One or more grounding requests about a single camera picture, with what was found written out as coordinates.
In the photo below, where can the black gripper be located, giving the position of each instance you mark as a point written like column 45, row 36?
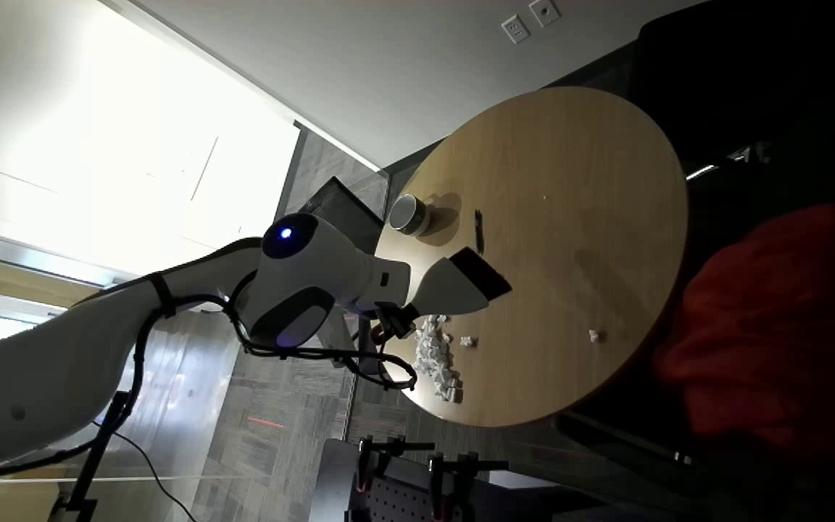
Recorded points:
column 387, row 322

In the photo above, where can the pile of small white pieces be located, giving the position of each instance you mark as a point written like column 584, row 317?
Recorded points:
column 437, row 362

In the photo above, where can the small white foam piece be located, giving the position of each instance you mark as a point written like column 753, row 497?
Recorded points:
column 467, row 339
column 593, row 335

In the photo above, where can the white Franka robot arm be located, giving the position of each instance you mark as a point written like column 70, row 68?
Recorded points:
column 50, row 387

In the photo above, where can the white and green mug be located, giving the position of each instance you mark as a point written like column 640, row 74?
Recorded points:
column 406, row 214

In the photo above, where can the black office chair with armrests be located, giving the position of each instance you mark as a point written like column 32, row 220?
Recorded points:
column 341, row 206

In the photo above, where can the blue pen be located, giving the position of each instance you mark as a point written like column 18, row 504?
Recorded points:
column 479, row 233

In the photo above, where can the red cloth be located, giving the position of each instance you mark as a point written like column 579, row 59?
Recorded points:
column 776, row 327

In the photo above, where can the black mesh back chair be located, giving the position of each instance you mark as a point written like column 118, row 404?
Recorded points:
column 776, row 75

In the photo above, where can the white wall outlet plate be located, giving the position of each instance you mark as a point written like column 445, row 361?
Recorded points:
column 516, row 26
column 544, row 11

